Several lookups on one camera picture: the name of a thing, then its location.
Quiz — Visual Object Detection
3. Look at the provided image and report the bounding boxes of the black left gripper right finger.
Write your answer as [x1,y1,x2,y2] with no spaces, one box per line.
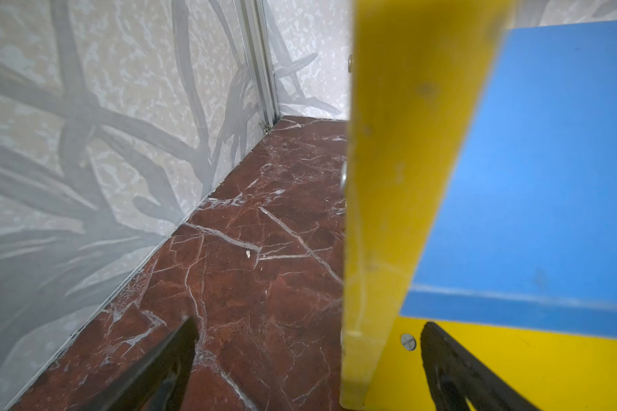
[420,321,536,410]

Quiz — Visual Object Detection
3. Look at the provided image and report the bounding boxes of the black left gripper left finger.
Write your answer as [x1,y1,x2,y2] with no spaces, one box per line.
[83,318,198,410]

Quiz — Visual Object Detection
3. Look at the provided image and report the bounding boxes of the yellow pink blue wooden shelf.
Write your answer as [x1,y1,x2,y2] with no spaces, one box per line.
[339,1,617,410]

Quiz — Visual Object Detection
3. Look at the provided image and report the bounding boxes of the aluminium frame profiles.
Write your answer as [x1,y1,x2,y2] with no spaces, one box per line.
[236,0,281,133]

